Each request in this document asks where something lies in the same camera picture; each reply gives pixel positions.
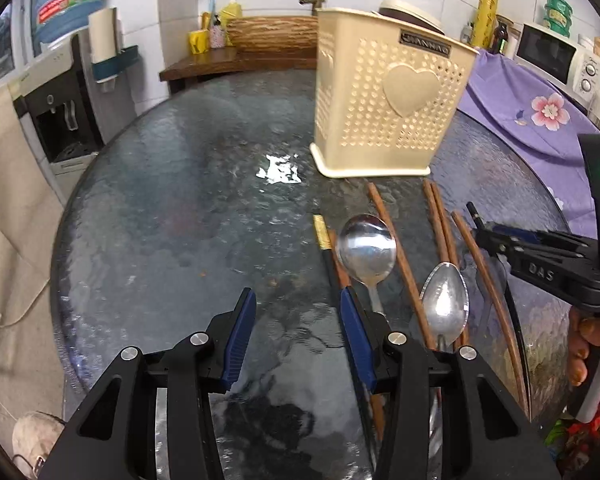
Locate right hand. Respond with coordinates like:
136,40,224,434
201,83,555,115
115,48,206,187
567,307,600,387

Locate small steel spoon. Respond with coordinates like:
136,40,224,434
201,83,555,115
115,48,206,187
420,262,469,351

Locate large steel spoon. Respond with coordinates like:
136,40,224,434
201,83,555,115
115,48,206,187
336,214,396,314

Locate purple floral cloth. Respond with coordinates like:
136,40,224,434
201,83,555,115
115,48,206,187
458,50,600,238

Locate white microwave oven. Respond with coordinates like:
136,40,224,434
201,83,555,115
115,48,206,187
514,23,600,108

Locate dark glass bottle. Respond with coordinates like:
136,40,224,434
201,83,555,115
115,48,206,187
490,23,508,54

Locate cream plastic utensil holder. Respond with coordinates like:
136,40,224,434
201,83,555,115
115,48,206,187
310,8,478,179

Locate green stacked containers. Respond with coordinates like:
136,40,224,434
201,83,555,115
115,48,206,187
542,0,572,38

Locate yellow roll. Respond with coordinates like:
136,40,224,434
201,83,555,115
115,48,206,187
470,0,498,50

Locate beige shoe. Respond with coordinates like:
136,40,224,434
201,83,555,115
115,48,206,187
12,411,66,479

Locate wooden counter shelf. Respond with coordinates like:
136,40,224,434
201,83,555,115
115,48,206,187
159,47,316,94

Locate water dispenser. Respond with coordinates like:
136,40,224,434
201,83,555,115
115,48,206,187
8,29,136,203

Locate yellow mug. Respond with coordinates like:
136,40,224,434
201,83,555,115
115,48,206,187
188,29,210,55

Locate woven wooden basin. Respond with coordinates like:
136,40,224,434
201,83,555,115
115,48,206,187
226,16,318,53

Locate pink patterned bottle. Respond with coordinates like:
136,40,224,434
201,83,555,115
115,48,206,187
209,14,225,49

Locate paper cup holder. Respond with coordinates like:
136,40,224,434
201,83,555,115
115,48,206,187
88,8,140,93

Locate yellow soap bottle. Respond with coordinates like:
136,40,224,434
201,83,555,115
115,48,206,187
220,0,242,25

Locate brass faucet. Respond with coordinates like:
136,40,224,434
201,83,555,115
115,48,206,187
299,0,326,16

